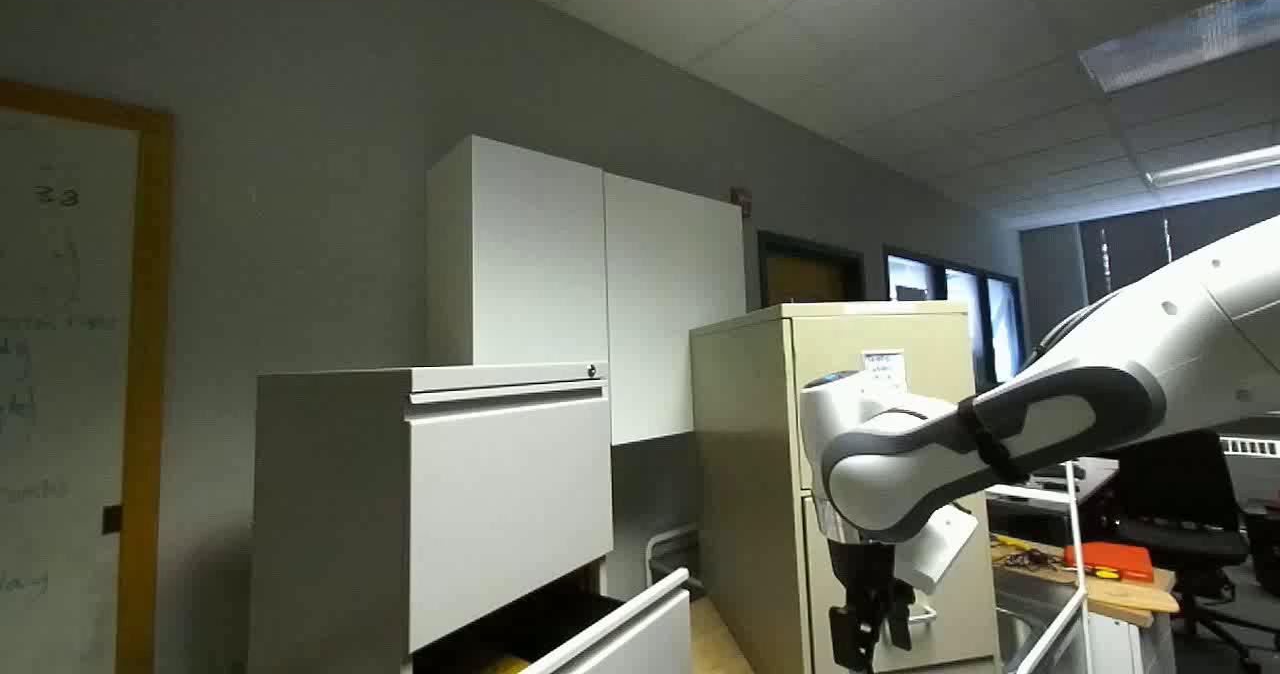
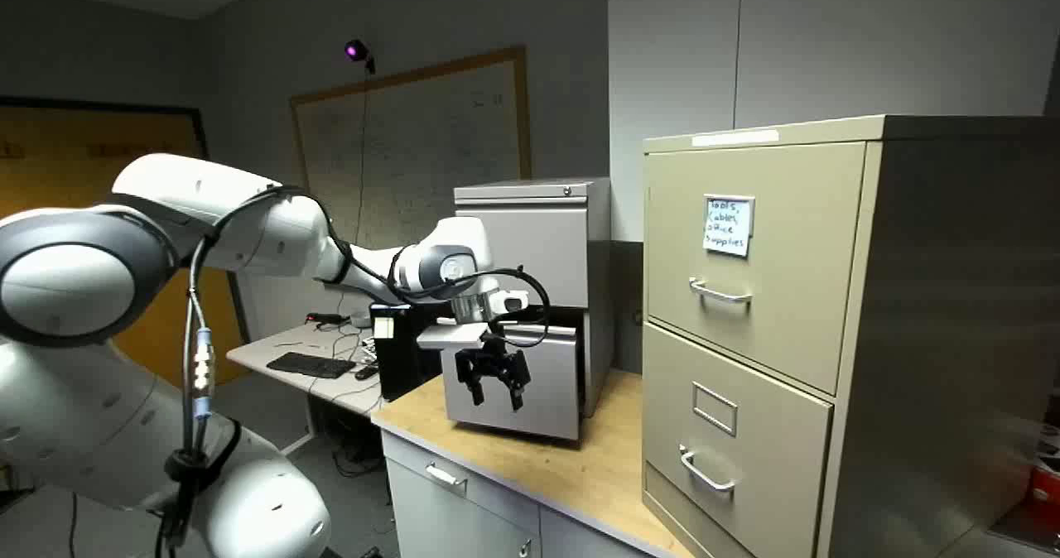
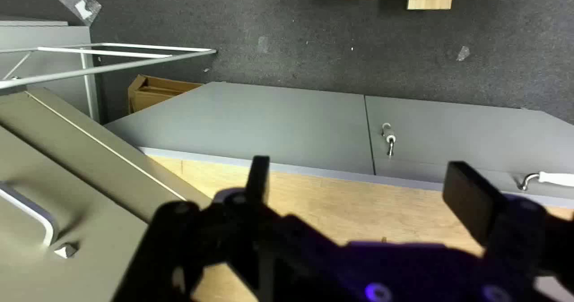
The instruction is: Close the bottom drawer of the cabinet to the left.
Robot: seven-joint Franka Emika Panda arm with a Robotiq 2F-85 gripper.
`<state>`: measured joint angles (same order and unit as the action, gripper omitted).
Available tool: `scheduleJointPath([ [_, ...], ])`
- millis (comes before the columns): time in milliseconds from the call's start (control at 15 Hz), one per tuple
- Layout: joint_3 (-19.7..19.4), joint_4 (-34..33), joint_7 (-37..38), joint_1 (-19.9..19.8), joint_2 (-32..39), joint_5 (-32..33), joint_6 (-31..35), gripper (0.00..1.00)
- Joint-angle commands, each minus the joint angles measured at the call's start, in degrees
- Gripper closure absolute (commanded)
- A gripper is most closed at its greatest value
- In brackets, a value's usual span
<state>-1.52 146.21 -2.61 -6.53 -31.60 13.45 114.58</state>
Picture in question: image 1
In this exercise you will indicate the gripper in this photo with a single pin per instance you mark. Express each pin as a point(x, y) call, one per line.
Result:
point(860, 562)

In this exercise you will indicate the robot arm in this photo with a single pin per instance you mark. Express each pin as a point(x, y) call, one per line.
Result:
point(1080, 394)

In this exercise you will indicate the beige filing cabinet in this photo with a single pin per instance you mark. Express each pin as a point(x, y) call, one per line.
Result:
point(750, 454)

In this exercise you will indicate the grey open cabinet drawer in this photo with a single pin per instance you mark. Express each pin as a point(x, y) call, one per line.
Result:
point(640, 639)

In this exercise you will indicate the grey closed cabinet drawer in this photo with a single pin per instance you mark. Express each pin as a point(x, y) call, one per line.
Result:
point(510, 514)

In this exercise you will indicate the grey filing cabinet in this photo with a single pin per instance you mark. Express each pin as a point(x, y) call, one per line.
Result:
point(330, 514)

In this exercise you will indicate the orange flat case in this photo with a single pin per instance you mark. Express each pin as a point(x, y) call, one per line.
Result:
point(1110, 560)

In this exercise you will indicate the wooden table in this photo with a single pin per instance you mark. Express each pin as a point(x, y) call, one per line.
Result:
point(1130, 596)

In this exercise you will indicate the white paper note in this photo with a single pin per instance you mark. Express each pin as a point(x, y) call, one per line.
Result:
point(884, 366)

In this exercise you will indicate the black office chair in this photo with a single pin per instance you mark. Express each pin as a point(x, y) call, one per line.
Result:
point(1180, 504)

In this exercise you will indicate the row of windows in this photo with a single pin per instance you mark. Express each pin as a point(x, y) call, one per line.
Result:
point(965, 304)

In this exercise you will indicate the dark framed door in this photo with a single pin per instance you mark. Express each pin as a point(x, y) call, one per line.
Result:
point(808, 276)

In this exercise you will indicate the yellow object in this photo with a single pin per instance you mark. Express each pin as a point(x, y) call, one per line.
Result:
point(500, 665)

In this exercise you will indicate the white vent grille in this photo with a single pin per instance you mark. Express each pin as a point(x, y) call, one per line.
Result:
point(1252, 446)

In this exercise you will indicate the narrow ceiling light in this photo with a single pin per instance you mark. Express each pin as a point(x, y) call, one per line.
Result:
point(1215, 166)

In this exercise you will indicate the large ceiling light panel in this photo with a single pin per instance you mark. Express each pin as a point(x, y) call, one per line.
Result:
point(1190, 39)

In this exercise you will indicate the white metal frame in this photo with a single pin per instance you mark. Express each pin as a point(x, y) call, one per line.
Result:
point(1078, 554)

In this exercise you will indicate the white wall cabinet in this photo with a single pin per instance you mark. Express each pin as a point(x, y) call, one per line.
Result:
point(540, 254)

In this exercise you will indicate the whiteboard with wooden frame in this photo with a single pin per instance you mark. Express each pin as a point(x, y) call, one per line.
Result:
point(60, 404)

